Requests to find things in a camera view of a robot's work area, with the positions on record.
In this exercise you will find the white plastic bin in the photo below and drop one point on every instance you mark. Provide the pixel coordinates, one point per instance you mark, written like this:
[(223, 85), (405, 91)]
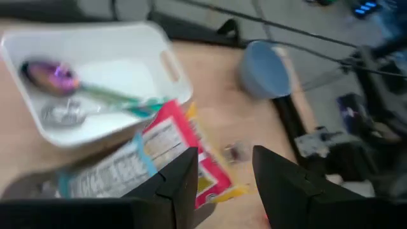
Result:
[(127, 57)]

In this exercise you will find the black computer tower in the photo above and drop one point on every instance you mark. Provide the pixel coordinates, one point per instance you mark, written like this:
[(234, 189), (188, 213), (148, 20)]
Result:
[(365, 8)]

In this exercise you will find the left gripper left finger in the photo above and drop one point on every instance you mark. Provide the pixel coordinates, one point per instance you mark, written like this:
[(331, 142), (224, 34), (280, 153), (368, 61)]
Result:
[(143, 213)]

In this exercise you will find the translucent grey plastic bin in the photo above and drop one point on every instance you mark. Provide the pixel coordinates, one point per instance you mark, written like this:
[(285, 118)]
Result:
[(25, 187)]

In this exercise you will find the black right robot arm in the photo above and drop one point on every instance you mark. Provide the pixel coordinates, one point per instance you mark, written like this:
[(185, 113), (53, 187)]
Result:
[(381, 105)]

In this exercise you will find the blue bowl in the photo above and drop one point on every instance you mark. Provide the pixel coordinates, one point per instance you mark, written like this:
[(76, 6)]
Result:
[(264, 70)]

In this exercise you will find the blue yellow chip bag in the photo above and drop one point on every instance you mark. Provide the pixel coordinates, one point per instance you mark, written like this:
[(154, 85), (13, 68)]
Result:
[(111, 171)]

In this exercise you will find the yellow snack packet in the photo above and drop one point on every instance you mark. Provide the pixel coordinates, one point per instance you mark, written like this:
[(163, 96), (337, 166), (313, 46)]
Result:
[(230, 191)]

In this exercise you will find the red white snack bag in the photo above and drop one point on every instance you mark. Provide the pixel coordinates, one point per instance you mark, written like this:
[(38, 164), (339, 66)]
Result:
[(178, 127)]

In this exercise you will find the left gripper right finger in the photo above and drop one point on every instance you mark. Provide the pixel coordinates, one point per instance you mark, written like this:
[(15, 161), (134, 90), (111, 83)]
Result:
[(318, 213)]

